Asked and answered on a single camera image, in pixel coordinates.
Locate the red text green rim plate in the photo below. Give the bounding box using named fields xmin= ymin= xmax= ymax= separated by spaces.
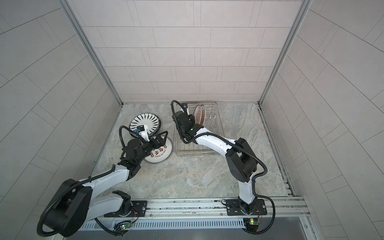
xmin=145 ymin=137 xmax=173 ymax=164

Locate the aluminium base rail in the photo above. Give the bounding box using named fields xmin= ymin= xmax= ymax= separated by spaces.
xmin=58 ymin=196 xmax=310 ymax=222

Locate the right circuit board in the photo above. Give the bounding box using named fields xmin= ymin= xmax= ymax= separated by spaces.
xmin=243 ymin=218 xmax=261 ymax=234

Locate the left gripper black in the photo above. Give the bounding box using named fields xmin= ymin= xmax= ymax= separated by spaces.
xmin=134 ymin=132 xmax=168 ymax=165

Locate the circuit board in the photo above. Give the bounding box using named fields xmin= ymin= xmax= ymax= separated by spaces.
xmin=114 ymin=221 xmax=132 ymax=236
xmin=243 ymin=218 xmax=261 ymax=234

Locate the corner aluminium profile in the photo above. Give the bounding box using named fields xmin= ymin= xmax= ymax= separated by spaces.
xmin=58 ymin=0 xmax=123 ymax=106
xmin=259 ymin=0 xmax=312 ymax=106

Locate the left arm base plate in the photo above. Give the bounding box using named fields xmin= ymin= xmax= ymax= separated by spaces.
xmin=103 ymin=201 xmax=148 ymax=218

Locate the black white striped plate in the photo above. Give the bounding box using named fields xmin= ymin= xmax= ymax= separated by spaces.
xmin=129 ymin=113 xmax=161 ymax=137

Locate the orange pattern plate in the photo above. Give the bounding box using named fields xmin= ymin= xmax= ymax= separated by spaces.
xmin=200 ymin=105 xmax=206 ymax=125
xmin=194 ymin=105 xmax=203 ymax=125

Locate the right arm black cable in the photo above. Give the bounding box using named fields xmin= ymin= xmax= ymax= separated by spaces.
xmin=170 ymin=99 xmax=276 ymax=235

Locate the metal wire dish rack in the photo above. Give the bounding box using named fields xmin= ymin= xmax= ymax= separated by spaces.
xmin=171 ymin=100 xmax=230 ymax=157

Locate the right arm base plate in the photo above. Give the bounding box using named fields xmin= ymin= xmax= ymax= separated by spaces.
xmin=222 ymin=199 xmax=268 ymax=216

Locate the left circuit board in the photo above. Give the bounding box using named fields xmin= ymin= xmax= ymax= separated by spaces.
xmin=114 ymin=221 xmax=132 ymax=236

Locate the right corner aluminium profile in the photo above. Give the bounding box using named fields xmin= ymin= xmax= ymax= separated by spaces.
xmin=259 ymin=0 xmax=312 ymax=106

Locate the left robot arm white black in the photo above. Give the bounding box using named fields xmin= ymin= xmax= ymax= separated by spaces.
xmin=37 ymin=131 xmax=168 ymax=237

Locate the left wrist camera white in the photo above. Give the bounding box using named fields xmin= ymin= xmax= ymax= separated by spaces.
xmin=136 ymin=125 xmax=149 ymax=142

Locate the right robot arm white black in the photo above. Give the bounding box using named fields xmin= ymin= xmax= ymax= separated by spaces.
xmin=173 ymin=111 xmax=258 ymax=215

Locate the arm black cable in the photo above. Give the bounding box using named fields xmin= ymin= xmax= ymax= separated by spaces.
xmin=36 ymin=125 xmax=145 ymax=238
xmin=170 ymin=99 xmax=276 ymax=235

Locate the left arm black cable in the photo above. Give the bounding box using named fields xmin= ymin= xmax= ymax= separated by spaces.
xmin=36 ymin=125 xmax=145 ymax=238

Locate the left corner aluminium profile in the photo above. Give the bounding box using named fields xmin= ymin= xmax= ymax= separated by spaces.
xmin=58 ymin=0 xmax=123 ymax=106

